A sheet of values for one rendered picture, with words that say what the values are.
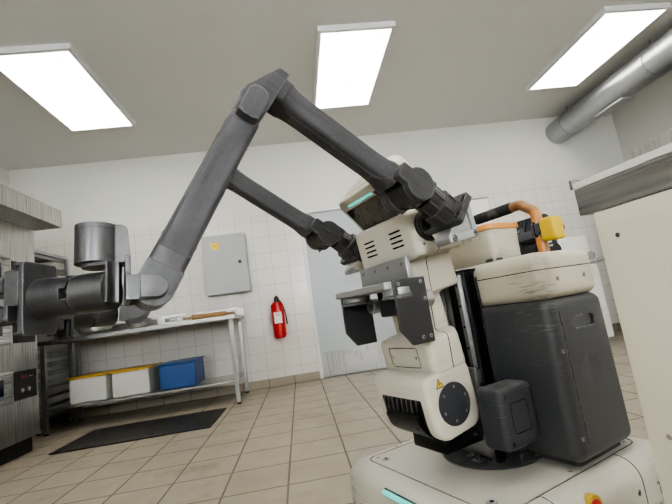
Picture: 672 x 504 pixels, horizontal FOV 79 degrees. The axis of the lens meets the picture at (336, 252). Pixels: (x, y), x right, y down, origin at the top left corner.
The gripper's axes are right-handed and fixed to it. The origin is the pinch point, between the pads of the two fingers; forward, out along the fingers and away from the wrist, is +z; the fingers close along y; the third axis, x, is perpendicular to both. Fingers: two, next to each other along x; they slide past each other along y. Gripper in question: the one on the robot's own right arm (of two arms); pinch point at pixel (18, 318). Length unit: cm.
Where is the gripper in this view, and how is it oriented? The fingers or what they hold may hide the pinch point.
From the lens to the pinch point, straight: 107.6
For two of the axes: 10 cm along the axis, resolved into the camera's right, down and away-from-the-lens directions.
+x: -8.4, 1.9, 5.0
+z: -5.2, -0.8, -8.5
